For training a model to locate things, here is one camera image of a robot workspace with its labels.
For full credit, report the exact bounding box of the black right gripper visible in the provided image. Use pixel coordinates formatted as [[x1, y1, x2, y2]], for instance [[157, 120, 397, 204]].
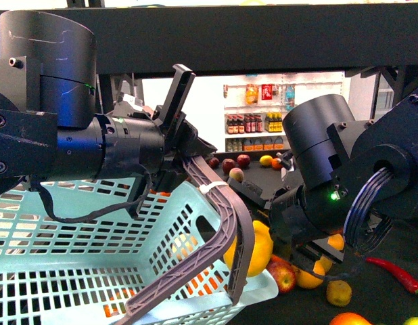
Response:
[[269, 184, 346, 264]]

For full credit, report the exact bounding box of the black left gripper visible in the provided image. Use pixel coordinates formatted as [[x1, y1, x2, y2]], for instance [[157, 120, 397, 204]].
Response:
[[103, 64, 216, 192]]

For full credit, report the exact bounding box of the yellow lemon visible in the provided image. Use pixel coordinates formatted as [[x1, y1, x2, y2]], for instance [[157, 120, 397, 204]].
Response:
[[223, 219, 275, 278]]

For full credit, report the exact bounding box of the grey basket handle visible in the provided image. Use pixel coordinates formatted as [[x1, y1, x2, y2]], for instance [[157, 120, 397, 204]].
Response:
[[116, 156, 254, 324]]

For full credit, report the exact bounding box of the light teal shopping basket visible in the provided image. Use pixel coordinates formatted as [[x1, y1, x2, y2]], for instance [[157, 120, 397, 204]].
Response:
[[0, 179, 278, 324]]

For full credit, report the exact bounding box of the far shelf orange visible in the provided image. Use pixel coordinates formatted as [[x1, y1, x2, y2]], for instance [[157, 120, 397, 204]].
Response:
[[271, 158, 283, 171]]

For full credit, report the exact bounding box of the far shelf lemon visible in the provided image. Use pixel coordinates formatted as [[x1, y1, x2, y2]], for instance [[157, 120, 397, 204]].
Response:
[[259, 155, 273, 167]]

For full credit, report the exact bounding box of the yellow orange round fruit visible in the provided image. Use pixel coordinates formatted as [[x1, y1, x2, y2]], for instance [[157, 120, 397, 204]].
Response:
[[327, 234, 345, 251]]

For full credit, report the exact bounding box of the red yellow apple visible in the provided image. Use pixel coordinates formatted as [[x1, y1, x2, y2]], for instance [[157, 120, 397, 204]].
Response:
[[266, 255, 296, 294]]

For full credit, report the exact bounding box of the yellow orange apple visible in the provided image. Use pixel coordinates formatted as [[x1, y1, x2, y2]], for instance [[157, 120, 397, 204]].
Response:
[[292, 261, 325, 289]]

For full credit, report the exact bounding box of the brown kiwi fruit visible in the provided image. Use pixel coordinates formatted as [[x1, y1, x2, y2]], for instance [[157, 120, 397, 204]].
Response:
[[326, 280, 352, 307]]

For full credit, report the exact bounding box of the far peach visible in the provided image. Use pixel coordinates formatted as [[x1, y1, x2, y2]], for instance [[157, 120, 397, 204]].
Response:
[[229, 167, 245, 183]]

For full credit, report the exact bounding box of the far dark red apple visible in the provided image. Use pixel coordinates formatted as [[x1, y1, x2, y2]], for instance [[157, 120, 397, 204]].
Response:
[[236, 154, 251, 169]]

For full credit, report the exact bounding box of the white zip tie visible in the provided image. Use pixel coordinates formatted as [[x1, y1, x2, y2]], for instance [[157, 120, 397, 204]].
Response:
[[198, 181, 228, 195]]

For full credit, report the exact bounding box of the far maroon apple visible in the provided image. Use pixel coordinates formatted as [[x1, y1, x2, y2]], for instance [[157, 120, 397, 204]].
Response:
[[222, 158, 236, 175]]

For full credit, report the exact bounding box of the large orange by basket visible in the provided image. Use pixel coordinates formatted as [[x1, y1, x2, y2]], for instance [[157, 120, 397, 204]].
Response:
[[329, 312, 371, 325]]

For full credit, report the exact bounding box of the red chili pepper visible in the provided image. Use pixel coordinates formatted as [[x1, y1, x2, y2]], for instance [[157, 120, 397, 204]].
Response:
[[365, 257, 418, 295]]

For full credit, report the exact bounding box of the white store shelving unit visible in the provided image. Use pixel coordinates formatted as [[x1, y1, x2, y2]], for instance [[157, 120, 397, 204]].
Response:
[[220, 72, 350, 152]]

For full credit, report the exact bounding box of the green apple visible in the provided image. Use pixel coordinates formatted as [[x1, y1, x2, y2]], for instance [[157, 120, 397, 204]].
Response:
[[402, 316, 418, 325]]

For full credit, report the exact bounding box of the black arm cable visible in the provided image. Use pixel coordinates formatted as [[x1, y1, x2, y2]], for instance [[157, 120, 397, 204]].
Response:
[[30, 169, 153, 224]]

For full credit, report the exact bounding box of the black display shelf frame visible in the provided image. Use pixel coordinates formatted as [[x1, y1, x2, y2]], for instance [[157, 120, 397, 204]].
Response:
[[0, 3, 418, 211]]

